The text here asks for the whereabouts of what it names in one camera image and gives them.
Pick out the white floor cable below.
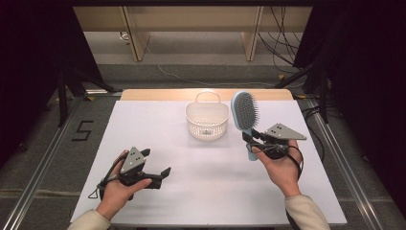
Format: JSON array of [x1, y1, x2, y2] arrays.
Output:
[[144, 42, 305, 89]]

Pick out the light blue hairbrush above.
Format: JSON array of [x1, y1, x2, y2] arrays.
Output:
[[230, 90, 260, 162]]

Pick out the bundle of black cables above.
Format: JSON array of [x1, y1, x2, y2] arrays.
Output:
[[258, 6, 308, 75]]

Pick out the dark curtain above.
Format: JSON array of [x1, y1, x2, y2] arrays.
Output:
[[293, 0, 406, 219], [0, 0, 104, 167]]

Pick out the white plastic basket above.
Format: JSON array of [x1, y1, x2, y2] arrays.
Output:
[[185, 90, 231, 142]]

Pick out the wooden table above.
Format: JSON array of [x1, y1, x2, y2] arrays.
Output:
[[120, 88, 295, 103]]

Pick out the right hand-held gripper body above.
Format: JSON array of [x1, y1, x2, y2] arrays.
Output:
[[253, 123, 308, 161]]

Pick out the black cord loop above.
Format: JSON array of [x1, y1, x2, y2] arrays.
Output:
[[87, 155, 128, 200], [245, 142, 305, 180]]

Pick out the person's right hand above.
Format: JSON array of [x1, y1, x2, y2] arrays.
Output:
[[251, 144, 304, 198]]

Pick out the person's left hand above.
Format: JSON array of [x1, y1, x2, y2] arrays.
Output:
[[95, 149, 153, 221]]

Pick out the white table mat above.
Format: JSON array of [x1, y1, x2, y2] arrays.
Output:
[[70, 100, 349, 226]]

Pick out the black metal stand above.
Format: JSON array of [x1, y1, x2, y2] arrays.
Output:
[[56, 61, 123, 128], [273, 59, 330, 125]]

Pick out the aluminium floor rail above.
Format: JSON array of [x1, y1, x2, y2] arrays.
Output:
[[304, 98, 386, 230], [0, 95, 86, 230]]

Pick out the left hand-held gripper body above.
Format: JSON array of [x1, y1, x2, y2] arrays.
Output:
[[117, 146, 164, 191]]

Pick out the beige wooden desk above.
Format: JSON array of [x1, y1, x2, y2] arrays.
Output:
[[73, 6, 313, 62]]

